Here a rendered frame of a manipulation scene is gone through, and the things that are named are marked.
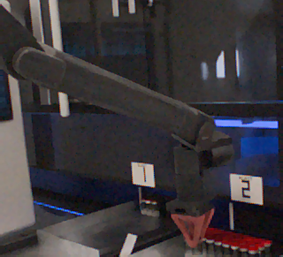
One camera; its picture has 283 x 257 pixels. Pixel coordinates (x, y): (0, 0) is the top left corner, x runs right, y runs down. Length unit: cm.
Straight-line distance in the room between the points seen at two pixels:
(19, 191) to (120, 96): 97
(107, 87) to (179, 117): 16
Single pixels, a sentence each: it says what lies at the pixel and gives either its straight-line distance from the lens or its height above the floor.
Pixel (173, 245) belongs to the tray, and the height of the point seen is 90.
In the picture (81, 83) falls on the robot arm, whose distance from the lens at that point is 77.
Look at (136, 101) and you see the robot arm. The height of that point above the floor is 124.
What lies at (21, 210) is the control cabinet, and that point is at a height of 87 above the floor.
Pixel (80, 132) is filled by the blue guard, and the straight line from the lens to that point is 154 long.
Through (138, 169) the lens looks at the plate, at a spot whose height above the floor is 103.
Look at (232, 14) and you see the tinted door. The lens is 111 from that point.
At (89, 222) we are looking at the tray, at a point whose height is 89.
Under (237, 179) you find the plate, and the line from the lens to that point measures 112.
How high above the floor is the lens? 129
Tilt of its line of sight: 10 degrees down
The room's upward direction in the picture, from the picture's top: 4 degrees counter-clockwise
